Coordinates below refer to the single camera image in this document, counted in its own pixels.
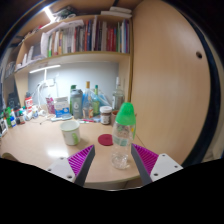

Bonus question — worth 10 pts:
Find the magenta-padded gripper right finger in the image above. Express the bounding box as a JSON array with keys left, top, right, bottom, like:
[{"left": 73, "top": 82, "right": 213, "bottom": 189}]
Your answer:
[{"left": 130, "top": 142, "right": 184, "bottom": 186}]

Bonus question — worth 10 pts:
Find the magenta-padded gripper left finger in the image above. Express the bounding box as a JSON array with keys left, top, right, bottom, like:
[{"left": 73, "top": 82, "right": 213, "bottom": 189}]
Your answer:
[{"left": 45, "top": 144, "right": 97, "bottom": 188}]

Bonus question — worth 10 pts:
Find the clear plastic bottle green cap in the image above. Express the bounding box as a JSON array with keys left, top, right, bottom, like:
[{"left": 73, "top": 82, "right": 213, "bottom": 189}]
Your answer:
[{"left": 110, "top": 101, "right": 138, "bottom": 170}]

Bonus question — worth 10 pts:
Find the white mug green rim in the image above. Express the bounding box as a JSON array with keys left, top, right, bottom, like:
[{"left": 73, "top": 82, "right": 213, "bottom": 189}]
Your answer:
[{"left": 59, "top": 119, "right": 82, "bottom": 146}]

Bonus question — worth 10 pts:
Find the light blue hairbrush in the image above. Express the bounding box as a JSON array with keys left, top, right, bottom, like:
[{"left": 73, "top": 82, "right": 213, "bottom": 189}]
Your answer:
[{"left": 50, "top": 114, "right": 74, "bottom": 122}]

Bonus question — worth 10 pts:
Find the flat round red coaster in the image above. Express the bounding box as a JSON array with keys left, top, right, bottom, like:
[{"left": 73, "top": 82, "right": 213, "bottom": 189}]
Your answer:
[{"left": 97, "top": 133, "right": 114, "bottom": 147}]

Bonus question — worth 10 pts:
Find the pink packet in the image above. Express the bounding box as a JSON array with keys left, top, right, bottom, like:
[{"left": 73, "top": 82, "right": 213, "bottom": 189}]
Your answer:
[{"left": 45, "top": 95, "right": 56, "bottom": 115}]

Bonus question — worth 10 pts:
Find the grey shaker bottle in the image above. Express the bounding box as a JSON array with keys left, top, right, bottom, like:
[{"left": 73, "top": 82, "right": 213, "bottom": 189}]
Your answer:
[{"left": 69, "top": 84, "right": 84, "bottom": 120}]

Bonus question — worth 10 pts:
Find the brown jar white lid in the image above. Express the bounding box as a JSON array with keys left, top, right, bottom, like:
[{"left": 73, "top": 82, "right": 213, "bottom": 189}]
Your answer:
[{"left": 99, "top": 105, "right": 113, "bottom": 126}]

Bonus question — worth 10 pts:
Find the small white bottle blue label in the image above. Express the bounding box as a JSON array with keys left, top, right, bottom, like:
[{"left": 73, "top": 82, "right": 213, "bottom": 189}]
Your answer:
[{"left": 9, "top": 114, "right": 17, "bottom": 128}]

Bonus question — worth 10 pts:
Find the red and white box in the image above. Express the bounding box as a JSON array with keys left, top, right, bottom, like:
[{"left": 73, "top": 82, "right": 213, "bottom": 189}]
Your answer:
[{"left": 24, "top": 96, "right": 34, "bottom": 113}]

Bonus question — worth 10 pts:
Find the clear glass bottle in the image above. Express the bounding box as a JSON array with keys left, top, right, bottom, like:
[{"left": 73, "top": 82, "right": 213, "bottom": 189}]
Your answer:
[{"left": 111, "top": 76, "right": 125, "bottom": 111}]

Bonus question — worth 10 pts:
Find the wooden shelf unit with books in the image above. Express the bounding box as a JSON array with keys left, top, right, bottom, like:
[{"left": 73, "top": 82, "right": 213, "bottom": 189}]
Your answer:
[{"left": 13, "top": 4, "right": 134, "bottom": 73}]

